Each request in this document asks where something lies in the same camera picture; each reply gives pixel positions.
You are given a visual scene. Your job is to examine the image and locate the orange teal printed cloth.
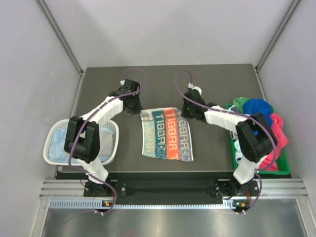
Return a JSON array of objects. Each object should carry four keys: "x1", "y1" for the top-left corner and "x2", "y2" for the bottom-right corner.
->
[{"x1": 140, "y1": 107, "x2": 194, "y2": 162}]

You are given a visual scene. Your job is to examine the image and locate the light blue towel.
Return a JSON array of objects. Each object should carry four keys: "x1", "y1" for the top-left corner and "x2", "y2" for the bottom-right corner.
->
[{"x1": 48, "y1": 129, "x2": 109, "y2": 163}]

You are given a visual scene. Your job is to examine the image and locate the white grey cloth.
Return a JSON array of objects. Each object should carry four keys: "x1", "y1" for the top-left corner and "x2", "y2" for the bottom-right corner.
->
[{"x1": 99, "y1": 127, "x2": 114, "y2": 160}]

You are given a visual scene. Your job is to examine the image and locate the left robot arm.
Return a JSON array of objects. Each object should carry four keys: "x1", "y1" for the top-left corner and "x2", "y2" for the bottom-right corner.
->
[{"x1": 64, "y1": 79, "x2": 142, "y2": 197}]

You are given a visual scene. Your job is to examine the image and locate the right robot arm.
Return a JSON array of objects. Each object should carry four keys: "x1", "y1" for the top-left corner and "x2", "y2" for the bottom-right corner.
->
[{"x1": 182, "y1": 85, "x2": 277, "y2": 196}]

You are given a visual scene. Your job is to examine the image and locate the patterned white blue cloth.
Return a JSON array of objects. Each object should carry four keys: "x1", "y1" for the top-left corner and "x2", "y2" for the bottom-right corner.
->
[{"x1": 227, "y1": 104, "x2": 240, "y2": 113}]

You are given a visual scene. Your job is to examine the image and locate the royal blue cloth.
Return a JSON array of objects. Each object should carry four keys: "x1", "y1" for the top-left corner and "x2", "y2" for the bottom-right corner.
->
[{"x1": 242, "y1": 98, "x2": 273, "y2": 127}]

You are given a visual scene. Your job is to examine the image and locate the white perforated plastic basket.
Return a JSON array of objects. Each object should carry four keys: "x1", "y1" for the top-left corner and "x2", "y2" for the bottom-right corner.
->
[{"x1": 43, "y1": 119, "x2": 119, "y2": 166}]

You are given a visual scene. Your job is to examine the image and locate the pink cloth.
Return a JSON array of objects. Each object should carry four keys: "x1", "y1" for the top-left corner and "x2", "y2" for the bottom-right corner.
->
[{"x1": 266, "y1": 113, "x2": 289, "y2": 171}]

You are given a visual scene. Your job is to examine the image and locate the green plastic tray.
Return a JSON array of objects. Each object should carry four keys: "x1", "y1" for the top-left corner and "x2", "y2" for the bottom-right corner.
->
[{"x1": 226, "y1": 103, "x2": 292, "y2": 175}]

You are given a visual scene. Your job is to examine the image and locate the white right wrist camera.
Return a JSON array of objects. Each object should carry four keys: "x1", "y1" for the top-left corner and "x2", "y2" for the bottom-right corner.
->
[{"x1": 188, "y1": 83, "x2": 202, "y2": 94}]

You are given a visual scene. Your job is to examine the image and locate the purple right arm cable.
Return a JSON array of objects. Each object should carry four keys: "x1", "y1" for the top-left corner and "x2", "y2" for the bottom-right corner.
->
[{"x1": 174, "y1": 70, "x2": 278, "y2": 214}]

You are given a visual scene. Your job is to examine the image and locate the aluminium frame left post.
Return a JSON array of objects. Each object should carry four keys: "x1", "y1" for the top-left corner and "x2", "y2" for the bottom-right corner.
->
[{"x1": 37, "y1": 0, "x2": 86, "y2": 77}]

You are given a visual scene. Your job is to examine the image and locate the aluminium frame post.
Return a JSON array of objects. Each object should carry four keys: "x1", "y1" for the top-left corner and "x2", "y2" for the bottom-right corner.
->
[
  {"x1": 37, "y1": 0, "x2": 86, "y2": 77},
  {"x1": 254, "y1": 0, "x2": 301, "y2": 73}
]

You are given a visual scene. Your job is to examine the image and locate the black table front rail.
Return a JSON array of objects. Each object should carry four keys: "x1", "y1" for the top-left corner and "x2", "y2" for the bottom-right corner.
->
[{"x1": 55, "y1": 170, "x2": 260, "y2": 198}]

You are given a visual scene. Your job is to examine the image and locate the slotted grey cable duct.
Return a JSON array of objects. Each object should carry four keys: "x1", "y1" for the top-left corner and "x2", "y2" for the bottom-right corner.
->
[{"x1": 49, "y1": 197, "x2": 250, "y2": 209}]

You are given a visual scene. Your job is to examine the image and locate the aluminium frame right post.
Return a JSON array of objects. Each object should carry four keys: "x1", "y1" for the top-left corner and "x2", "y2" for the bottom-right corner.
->
[{"x1": 254, "y1": 0, "x2": 301, "y2": 73}]

